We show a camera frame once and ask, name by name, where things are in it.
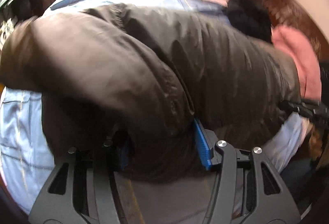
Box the black folded jacket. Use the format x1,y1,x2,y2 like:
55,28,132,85
225,0,272,43

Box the pink folded quilt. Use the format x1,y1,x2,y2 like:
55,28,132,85
272,25,322,100

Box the brown puffer jacket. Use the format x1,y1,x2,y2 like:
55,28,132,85
1,4,301,182

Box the blue checked bed sheet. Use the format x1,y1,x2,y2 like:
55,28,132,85
1,0,311,214

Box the dark wooden headboard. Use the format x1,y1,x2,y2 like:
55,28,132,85
255,0,328,61

